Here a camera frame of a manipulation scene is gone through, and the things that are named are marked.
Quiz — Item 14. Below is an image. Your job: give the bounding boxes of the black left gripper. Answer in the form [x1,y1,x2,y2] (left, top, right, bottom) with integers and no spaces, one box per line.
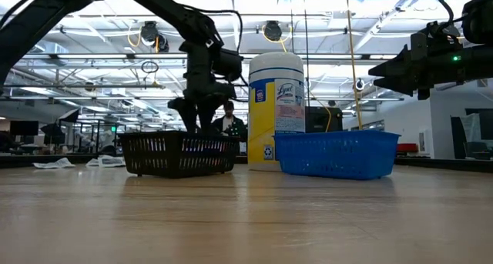
[168,39,237,134]

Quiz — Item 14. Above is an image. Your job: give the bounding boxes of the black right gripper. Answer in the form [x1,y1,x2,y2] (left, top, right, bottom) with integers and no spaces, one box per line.
[367,43,467,102]

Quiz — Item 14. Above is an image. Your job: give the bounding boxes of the white disinfecting wipes canister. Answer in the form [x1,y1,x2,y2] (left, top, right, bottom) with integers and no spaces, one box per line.
[247,51,306,172]

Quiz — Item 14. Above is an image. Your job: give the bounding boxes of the blue plastic mesh basket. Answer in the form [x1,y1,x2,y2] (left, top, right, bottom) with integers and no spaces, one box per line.
[273,129,401,181]

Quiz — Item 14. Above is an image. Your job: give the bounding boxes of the person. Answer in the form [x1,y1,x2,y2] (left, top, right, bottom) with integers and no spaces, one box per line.
[210,100,249,139]

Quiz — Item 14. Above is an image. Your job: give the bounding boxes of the black plastic mesh basket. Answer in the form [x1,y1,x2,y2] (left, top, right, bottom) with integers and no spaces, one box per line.
[117,130,242,179]

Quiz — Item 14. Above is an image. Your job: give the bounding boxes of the red box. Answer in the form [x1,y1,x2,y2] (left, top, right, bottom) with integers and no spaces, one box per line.
[396,142,419,154]

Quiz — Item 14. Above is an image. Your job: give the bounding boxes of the black box monitor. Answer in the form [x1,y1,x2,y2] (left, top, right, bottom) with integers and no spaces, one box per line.
[304,105,344,134]

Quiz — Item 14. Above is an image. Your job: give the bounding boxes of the dark panel and chair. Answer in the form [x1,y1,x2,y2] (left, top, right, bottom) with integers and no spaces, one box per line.
[450,108,493,160]

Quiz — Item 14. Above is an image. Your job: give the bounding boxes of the black computer monitor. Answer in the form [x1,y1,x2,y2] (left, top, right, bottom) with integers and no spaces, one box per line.
[9,120,39,137]

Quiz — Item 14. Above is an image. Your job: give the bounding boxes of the yellow hanging cable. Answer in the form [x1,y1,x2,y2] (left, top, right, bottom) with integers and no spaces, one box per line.
[344,0,364,131]

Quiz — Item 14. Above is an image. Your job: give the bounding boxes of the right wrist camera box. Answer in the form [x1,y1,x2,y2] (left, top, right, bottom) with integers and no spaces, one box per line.
[414,21,463,49]

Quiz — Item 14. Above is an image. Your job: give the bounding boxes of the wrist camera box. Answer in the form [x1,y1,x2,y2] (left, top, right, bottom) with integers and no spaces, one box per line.
[211,48,245,83]
[414,21,463,49]

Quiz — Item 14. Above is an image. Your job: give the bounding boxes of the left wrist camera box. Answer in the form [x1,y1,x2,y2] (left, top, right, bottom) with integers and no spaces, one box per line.
[211,48,245,83]

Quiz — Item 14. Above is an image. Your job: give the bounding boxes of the black hanging cable loop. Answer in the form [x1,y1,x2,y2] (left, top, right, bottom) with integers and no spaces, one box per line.
[140,60,159,75]

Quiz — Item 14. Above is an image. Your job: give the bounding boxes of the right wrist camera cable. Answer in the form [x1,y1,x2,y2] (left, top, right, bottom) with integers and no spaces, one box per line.
[431,0,469,28]

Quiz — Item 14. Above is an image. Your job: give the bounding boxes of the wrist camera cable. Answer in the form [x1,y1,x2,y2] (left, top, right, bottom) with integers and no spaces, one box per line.
[183,4,250,103]
[431,0,469,28]

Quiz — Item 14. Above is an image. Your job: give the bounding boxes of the black aluminium table frame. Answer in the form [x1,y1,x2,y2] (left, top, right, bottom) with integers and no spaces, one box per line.
[0,152,493,174]

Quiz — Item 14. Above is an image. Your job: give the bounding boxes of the black ceiling cord reel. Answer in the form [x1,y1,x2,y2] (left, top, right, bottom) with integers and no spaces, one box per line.
[139,20,159,46]
[263,20,283,42]

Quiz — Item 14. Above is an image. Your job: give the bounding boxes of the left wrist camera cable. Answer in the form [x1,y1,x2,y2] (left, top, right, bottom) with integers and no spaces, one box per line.
[183,4,250,103]

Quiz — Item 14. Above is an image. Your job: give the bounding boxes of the thin black hanging cable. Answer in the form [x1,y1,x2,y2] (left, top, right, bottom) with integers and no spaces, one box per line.
[288,0,297,54]

